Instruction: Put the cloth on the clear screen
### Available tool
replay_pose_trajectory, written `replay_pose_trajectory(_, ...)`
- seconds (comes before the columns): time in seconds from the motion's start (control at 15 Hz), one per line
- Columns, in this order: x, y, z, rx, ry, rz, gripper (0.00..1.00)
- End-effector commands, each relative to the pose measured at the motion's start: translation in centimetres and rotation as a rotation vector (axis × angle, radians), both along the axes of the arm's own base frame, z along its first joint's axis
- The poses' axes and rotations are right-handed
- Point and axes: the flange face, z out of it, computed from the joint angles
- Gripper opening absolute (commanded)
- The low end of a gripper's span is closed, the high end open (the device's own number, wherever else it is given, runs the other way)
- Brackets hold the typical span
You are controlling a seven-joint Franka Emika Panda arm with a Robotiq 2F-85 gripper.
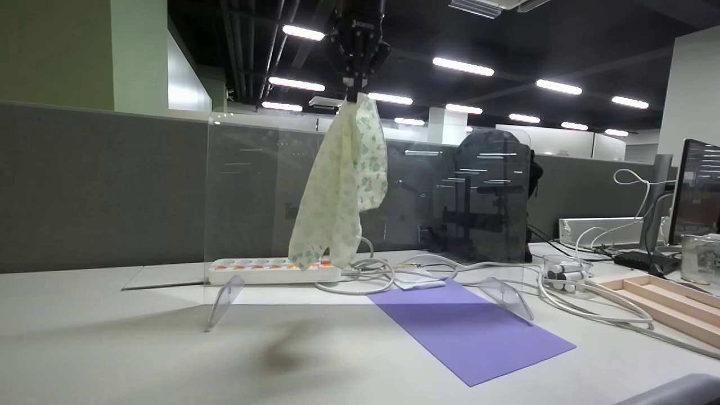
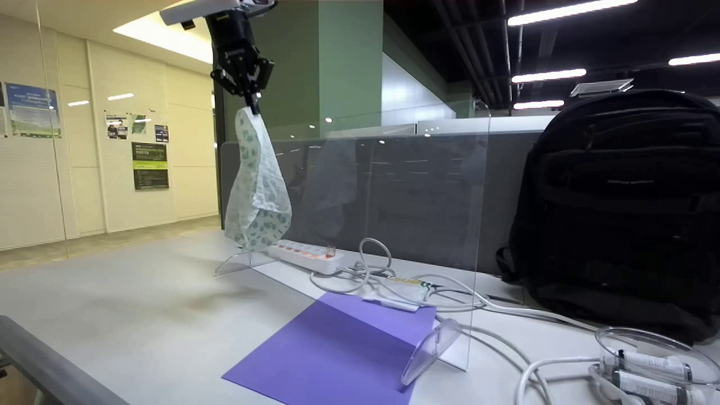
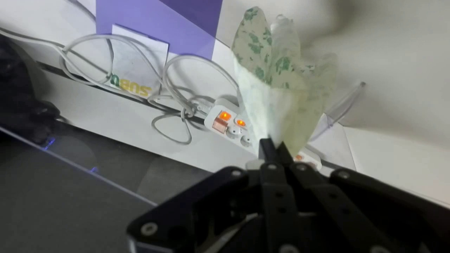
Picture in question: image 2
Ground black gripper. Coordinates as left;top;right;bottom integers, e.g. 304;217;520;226
204;10;273;118

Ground white green patterned cloth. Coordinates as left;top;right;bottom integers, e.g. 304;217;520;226
222;103;294;255

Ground green pillar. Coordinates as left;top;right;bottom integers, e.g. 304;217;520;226
210;0;386;142

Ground bright ceiling light panel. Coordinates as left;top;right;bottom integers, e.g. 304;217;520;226
110;10;215;67

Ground white power strip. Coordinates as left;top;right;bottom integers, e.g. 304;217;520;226
264;238;348;276

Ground grey partition panel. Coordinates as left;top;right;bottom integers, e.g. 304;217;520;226
215;115;546;276

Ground purple paper sheet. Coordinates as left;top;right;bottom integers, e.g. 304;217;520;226
221;290;439;405

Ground long ceiling light tube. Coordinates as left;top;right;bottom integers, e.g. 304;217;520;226
506;0;641;30
509;67;588;85
665;52;720;70
511;96;567;112

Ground black backpack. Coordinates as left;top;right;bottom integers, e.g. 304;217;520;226
494;65;720;347

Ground white plug adapters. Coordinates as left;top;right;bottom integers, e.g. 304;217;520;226
586;347;720;405

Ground dark wall sign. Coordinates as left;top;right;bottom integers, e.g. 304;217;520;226
131;139;171;194

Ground white looped cable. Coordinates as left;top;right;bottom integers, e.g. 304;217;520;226
308;237;396;298

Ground blue white wall poster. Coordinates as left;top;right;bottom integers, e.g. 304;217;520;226
1;80;63;139

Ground long white cable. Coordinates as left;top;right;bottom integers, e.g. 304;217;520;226
357;272;720;405

